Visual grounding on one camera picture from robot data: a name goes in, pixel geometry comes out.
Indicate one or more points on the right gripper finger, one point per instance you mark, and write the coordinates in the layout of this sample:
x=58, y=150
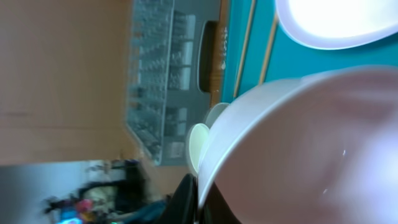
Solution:
x=182, y=207

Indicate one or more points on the white paper cup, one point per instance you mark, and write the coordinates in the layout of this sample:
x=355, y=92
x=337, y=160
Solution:
x=196, y=138

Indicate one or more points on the small white round plate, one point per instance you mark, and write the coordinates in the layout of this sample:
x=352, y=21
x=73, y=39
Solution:
x=316, y=149

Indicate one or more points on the wooden chopstick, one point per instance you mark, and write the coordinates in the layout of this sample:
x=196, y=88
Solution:
x=269, y=47
x=244, y=49

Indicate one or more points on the grey plastic dishwasher rack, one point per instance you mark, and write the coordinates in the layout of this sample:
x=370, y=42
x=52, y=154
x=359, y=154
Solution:
x=170, y=56

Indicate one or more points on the teal plastic serving tray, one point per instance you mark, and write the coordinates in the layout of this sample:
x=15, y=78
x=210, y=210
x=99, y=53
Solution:
x=288, y=58

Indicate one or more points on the large white round plate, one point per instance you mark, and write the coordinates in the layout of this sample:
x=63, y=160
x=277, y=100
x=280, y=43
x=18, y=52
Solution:
x=337, y=24

